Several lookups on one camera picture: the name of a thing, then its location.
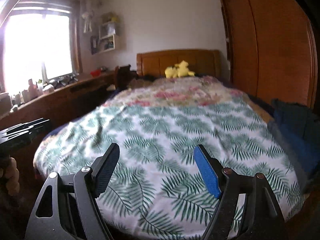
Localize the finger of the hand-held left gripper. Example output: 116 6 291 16
24 119 51 137

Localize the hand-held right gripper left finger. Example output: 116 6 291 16
25 143 120 240

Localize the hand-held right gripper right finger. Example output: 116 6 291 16
194 144 287 240

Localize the person's left hand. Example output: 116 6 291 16
0 157 20 195

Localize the pink bottle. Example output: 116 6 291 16
28 78 38 98

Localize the long wooden desk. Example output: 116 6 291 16
0 70 118 155

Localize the black metal gadget pile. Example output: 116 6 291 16
48 74 78 88

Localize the leaf print blanket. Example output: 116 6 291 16
33 97 306 240

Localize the window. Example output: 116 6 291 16
0 2 81 93

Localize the floral quilt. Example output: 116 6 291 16
105 76 250 108

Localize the blue folded cloth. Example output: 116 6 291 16
267 122 320 181

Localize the dark wooden chair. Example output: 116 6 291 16
114 65 132 90

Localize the yellow plush toy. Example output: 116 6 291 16
165 60 196 79

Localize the tied white curtain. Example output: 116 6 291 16
82 10 94 34

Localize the wooden bed headboard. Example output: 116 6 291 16
136 50 222 78

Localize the wooden slatted wardrobe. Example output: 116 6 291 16
216 0 318 108

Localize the white wall shelf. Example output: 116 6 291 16
90 20 119 55

